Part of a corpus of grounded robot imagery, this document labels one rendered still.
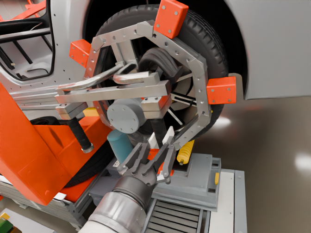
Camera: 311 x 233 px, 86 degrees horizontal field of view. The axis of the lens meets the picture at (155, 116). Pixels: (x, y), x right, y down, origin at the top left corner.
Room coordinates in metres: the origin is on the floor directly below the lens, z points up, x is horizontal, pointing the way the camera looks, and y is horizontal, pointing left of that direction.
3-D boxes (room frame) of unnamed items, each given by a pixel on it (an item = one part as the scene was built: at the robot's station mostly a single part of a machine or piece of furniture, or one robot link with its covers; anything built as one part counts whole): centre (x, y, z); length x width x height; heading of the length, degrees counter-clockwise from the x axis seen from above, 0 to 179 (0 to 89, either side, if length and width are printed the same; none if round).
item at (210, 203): (0.82, -0.06, 0.13); 0.50 x 0.36 x 0.10; 60
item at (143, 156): (0.32, 0.06, 0.83); 0.11 x 0.01 x 0.04; 161
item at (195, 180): (0.82, -0.06, 0.32); 0.40 x 0.30 x 0.28; 60
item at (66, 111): (0.58, 0.28, 0.93); 0.09 x 0.05 x 0.05; 150
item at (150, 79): (0.52, 0.00, 1.03); 0.19 x 0.18 x 0.11; 150
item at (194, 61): (0.67, 0.03, 0.85); 0.54 x 0.07 x 0.54; 60
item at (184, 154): (0.70, -0.13, 0.51); 0.29 x 0.06 x 0.06; 150
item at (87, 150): (0.56, 0.29, 0.83); 0.04 x 0.04 x 0.16
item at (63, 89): (0.62, 0.17, 1.03); 0.19 x 0.18 x 0.11; 150
